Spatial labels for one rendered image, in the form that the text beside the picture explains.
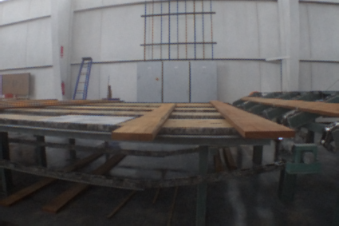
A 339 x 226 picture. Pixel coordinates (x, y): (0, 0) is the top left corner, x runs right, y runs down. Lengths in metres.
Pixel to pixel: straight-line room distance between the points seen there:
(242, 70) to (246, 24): 1.56
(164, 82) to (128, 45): 2.03
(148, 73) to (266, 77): 3.74
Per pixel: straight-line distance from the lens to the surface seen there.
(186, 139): 1.04
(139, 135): 0.78
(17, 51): 10.72
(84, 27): 8.69
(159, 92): 6.66
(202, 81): 6.53
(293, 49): 6.91
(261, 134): 0.85
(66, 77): 8.53
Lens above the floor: 1.01
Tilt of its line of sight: 1 degrees down
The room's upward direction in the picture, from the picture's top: straight up
